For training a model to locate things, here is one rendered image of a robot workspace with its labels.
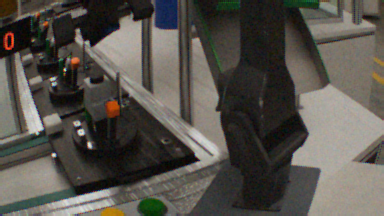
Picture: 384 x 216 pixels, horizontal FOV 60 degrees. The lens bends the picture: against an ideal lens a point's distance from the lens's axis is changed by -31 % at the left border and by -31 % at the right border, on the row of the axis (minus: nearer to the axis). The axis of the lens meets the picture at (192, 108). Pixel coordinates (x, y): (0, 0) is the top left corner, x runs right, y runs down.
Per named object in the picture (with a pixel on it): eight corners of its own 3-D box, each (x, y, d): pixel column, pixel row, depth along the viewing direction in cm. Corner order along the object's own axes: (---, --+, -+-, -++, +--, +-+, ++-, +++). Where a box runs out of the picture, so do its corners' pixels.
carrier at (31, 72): (95, 67, 115) (95, 26, 109) (30, 91, 104) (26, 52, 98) (76, 46, 133) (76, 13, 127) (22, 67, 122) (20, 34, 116)
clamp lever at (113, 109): (119, 139, 74) (120, 107, 69) (109, 142, 74) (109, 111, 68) (110, 124, 76) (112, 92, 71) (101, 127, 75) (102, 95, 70)
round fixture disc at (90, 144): (153, 146, 78) (152, 136, 77) (86, 165, 71) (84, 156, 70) (120, 112, 88) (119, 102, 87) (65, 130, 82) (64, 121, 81)
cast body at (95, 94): (116, 115, 76) (113, 77, 73) (95, 122, 74) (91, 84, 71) (100, 96, 82) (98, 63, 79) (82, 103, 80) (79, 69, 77)
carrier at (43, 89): (129, 101, 96) (127, 47, 91) (44, 130, 86) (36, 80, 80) (96, 67, 115) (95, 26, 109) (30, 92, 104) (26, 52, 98)
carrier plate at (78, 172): (195, 161, 77) (195, 151, 76) (76, 195, 66) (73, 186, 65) (132, 104, 95) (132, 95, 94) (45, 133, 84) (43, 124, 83)
